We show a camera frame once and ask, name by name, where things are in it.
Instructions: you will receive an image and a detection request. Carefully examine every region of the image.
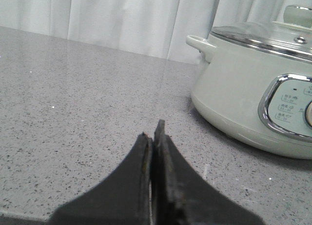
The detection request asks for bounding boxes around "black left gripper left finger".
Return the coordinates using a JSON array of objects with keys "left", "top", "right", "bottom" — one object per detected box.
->
[{"left": 48, "top": 133, "right": 153, "bottom": 225}]

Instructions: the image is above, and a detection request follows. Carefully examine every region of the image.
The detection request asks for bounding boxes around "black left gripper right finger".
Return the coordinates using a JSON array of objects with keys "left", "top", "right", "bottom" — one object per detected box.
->
[{"left": 152, "top": 120, "right": 264, "bottom": 225}]

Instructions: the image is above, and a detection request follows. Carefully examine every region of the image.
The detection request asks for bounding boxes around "glass pot lid steel rim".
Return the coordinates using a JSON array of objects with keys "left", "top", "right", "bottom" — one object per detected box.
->
[{"left": 210, "top": 4, "right": 312, "bottom": 61}]

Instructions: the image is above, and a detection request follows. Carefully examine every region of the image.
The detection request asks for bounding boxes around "pale green electric cooking pot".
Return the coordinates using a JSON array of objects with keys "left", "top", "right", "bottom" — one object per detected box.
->
[{"left": 186, "top": 34, "right": 312, "bottom": 160}]

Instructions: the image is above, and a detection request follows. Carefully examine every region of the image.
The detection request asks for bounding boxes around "white curtain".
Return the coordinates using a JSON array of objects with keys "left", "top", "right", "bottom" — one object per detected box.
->
[{"left": 0, "top": 0, "right": 312, "bottom": 64}]

